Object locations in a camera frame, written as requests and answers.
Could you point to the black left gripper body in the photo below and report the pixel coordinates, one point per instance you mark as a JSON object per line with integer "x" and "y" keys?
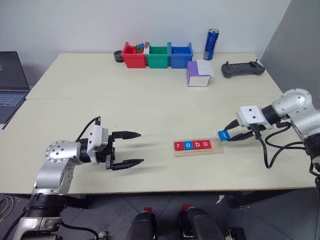
{"x": 110, "y": 153}

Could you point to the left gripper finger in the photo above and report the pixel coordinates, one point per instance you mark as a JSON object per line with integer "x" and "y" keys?
{"x": 128, "y": 164}
{"x": 126, "y": 135}

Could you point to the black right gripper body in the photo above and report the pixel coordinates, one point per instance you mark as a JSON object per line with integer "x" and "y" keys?
{"x": 247, "y": 127}

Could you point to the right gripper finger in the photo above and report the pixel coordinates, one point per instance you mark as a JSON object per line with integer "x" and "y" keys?
{"x": 233, "y": 125}
{"x": 241, "y": 137}

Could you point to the blue letter t block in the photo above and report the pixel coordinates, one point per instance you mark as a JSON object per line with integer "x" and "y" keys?
{"x": 224, "y": 135}

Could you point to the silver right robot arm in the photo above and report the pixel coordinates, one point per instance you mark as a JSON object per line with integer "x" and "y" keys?
{"x": 297, "y": 107}

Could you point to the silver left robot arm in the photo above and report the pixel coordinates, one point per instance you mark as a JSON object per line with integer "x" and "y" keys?
{"x": 57, "y": 160}

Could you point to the red letter o block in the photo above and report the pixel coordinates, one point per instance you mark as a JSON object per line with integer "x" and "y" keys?
{"x": 206, "y": 145}

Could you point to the red letter b block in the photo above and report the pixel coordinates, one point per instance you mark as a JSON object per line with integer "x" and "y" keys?
{"x": 197, "y": 145}

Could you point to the light wooden letter tray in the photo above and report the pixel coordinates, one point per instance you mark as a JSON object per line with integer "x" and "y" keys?
{"x": 197, "y": 153}

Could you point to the blue letter o block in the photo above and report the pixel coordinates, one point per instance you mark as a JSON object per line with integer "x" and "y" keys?
{"x": 187, "y": 146}

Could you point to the red letter r block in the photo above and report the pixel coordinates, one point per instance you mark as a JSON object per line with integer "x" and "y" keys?
{"x": 178, "y": 146}

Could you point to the small red tag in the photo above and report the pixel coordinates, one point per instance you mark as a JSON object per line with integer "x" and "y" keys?
{"x": 186, "y": 207}
{"x": 148, "y": 209}

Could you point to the black handheld game controller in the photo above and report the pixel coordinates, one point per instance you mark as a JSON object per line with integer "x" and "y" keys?
{"x": 242, "y": 68}

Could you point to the purple and white box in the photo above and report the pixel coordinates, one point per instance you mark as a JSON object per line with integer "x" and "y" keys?
{"x": 197, "y": 75}

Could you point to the dark rounded shape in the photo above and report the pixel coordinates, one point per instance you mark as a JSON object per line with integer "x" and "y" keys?
{"x": 142, "y": 227}
{"x": 200, "y": 225}

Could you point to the red plastic bin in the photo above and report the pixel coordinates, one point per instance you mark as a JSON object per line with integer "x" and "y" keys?
{"x": 133, "y": 60}

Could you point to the black round holder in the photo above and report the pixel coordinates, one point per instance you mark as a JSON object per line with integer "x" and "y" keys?
{"x": 118, "y": 57}

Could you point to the green plastic bin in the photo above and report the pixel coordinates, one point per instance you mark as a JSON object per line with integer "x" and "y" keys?
{"x": 157, "y": 60}

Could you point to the blue drink can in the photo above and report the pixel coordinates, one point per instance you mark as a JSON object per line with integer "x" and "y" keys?
{"x": 211, "y": 45}

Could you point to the blue plastic bin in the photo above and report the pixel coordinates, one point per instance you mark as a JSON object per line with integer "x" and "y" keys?
{"x": 181, "y": 58}

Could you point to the small coloured toy bricks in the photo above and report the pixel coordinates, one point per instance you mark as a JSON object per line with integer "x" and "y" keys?
{"x": 141, "y": 48}

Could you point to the dark grey laptop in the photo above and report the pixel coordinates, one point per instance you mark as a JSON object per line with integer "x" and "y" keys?
{"x": 11, "y": 82}

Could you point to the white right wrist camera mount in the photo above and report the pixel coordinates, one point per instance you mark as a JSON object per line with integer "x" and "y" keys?
{"x": 251, "y": 115}

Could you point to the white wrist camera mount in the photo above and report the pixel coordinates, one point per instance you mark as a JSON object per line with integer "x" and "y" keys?
{"x": 96, "y": 140}
{"x": 251, "y": 115}

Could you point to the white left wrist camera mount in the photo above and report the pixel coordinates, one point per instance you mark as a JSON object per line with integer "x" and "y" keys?
{"x": 96, "y": 140}

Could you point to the black table frame beam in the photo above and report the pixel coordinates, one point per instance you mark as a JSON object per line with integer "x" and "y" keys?
{"x": 262, "y": 197}

